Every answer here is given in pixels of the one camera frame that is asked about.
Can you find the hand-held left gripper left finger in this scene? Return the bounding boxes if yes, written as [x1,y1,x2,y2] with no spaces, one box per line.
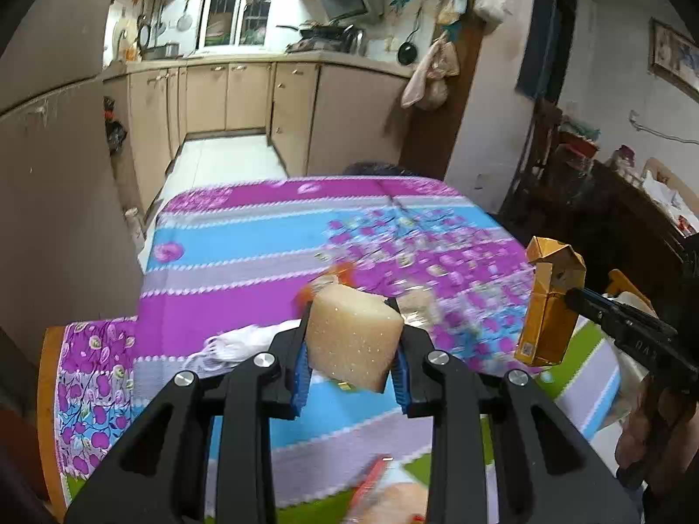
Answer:
[64,297,313,524]

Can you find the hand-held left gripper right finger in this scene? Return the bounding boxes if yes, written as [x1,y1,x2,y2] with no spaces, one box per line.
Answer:
[385,297,641,524]

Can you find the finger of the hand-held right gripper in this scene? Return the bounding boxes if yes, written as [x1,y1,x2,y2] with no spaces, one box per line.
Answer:
[564,286,620,335]

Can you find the orange carton box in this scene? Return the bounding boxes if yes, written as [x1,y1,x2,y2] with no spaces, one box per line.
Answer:
[513,236,587,368]

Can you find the beige sponge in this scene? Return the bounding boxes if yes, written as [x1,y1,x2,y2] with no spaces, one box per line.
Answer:
[305,284,405,394]

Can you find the person's right hand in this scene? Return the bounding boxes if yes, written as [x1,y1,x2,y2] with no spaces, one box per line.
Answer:
[614,374,690,482]

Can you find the yellow wooden chair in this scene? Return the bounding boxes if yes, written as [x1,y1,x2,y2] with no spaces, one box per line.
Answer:
[606,269,654,307]

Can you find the clear plastic wrapper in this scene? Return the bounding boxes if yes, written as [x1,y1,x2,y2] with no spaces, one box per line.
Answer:
[400,289,444,335]

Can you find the red wrapper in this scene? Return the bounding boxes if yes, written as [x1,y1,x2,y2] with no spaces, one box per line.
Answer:
[349,454,395,510]

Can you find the dark wooden sideboard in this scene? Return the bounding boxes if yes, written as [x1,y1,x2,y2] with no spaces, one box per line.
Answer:
[568,157,699,296]

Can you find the orange white wrapper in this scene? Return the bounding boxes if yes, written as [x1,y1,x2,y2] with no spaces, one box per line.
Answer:
[296,263,357,307]

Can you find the dark wooden chair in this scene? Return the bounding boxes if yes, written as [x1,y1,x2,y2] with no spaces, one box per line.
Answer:
[501,95,602,242]

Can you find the floral striped tablecloth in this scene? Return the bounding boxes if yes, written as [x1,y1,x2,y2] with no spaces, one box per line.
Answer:
[57,176,624,515]

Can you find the dark round stool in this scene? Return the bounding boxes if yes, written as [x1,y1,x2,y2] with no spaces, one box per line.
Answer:
[344,160,422,179]

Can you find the dark doorway curtain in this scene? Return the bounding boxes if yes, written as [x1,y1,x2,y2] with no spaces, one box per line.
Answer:
[516,0,578,102]

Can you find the hanging beige cloth bags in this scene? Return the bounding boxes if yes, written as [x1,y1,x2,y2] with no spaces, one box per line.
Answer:
[401,33,460,110]

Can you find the beige counter peninsula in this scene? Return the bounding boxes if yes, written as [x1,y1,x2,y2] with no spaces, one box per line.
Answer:
[270,52,419,179]

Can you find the beige base cabinets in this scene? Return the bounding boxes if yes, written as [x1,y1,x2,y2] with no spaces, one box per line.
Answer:
[103,60,275,186]

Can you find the black hanging frying pan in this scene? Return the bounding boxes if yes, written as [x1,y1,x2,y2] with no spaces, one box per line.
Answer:
[397,7,425,66]

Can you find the black hanging bags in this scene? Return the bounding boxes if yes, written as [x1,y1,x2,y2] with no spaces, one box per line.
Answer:
[103,97,128,154]

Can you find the yellowish plastic bag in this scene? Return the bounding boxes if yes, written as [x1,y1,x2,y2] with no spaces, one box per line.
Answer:
[437,0,469,26]

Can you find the beige refrigerator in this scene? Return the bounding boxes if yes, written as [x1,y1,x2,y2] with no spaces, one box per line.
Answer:
[0,0,147,351]

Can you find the steel kettle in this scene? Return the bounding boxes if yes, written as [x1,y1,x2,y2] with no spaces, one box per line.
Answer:
[344,25,368,57]

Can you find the black wok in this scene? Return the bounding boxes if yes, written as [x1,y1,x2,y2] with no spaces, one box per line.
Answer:
[276,23,351,40]

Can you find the kitchen window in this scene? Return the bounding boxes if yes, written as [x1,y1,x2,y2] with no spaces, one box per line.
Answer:
[199,0,275,48]

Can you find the framed wall picture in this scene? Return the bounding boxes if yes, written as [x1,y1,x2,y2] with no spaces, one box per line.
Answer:
[648,17,699,89]

